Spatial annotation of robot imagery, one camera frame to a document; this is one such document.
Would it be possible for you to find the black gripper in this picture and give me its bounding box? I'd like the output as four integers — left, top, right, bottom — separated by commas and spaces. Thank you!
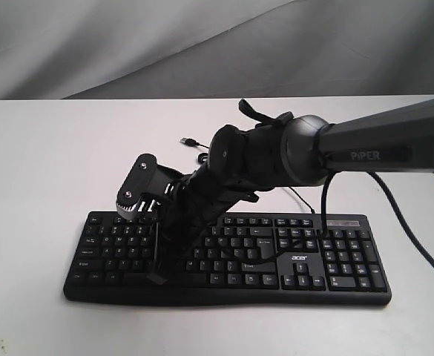
147, 164, 259, 286

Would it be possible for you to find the black acer keyboard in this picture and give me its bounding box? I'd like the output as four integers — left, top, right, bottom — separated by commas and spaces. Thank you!
63, 211, 392, 307

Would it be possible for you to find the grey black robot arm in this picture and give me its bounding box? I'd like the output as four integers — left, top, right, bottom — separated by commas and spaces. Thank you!
149, 100, 434, 285

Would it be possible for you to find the grey backdrop cloth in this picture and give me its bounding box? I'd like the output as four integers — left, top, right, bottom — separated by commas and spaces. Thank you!
0, 1, 434, 99

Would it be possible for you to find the black USB cable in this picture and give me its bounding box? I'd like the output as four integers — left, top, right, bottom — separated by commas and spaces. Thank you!
180, 136, 316, 215

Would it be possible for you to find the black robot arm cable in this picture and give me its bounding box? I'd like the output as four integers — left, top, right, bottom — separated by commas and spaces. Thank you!
216, 170, 434, 294

